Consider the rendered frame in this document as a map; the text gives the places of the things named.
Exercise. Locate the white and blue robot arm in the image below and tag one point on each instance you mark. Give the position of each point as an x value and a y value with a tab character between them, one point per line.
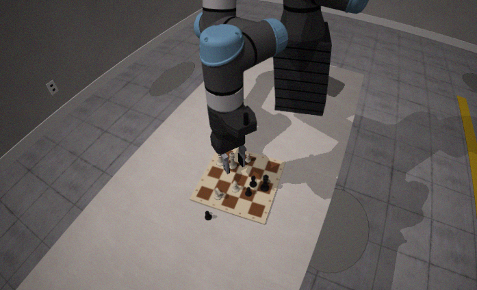
225	54

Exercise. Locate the brown and cream chessboard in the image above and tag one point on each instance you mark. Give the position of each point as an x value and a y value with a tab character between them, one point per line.
255	207

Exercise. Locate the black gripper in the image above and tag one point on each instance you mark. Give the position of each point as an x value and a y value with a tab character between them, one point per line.
229	124

